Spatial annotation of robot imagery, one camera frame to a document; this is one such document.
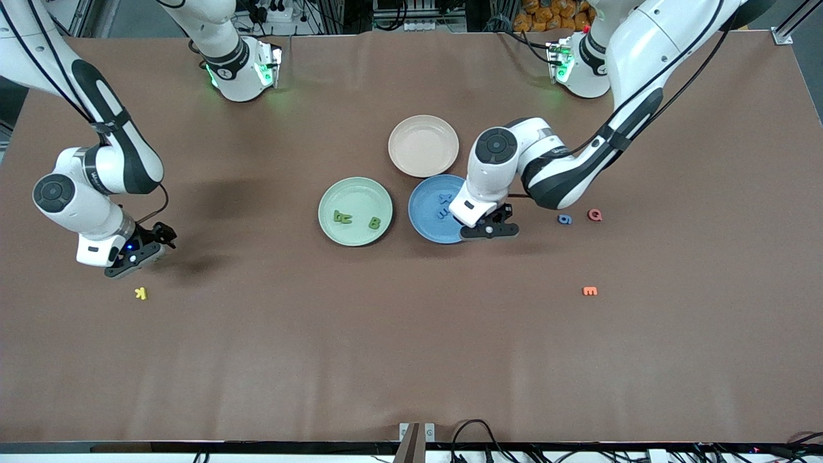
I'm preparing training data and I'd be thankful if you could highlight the grey camera pole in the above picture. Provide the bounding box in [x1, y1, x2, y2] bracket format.
[393, 422, 421, 463]

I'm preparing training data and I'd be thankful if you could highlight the looped black cable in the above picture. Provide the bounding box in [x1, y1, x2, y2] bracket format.
[450, 419, 509, 463]

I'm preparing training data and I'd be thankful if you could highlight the blue round plate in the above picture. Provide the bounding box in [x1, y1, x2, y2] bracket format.
[408, 174, 469, 244]

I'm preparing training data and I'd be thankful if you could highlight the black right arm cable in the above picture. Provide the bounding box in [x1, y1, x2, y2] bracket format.
[0, 0, 170, 226]

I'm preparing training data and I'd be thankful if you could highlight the plain aluminium frame profile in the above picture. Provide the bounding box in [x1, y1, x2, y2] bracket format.
[68, 0, 97, 37]

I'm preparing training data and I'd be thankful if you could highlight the orange mesh bag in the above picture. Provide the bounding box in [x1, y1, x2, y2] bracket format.
[514, 0, 592, 33]

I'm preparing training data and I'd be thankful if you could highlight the white power strip with plugs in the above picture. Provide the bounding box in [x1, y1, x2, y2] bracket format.
[260, 3, 298, 24]

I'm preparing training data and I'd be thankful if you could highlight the beige round plate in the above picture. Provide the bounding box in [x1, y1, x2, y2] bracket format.
[388, 115, 460, 178]

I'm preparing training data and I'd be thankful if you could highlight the small metal bracket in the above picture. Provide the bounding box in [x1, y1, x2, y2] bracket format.
[399, 422, 435, 444]

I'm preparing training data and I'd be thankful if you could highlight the green round plate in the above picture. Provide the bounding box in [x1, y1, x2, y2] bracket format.
[318, 177, 393, 247]

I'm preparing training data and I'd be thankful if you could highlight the brown table cover sheet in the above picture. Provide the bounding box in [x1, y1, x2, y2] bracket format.
[0, 31, 823, 444]

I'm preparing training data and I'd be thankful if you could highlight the aluminium frame profile with bracket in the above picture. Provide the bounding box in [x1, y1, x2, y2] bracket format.
[772, 0, 823, 46]

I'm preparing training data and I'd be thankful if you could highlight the dark equipment rack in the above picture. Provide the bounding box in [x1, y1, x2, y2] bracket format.
[372, 0, 469, 33]

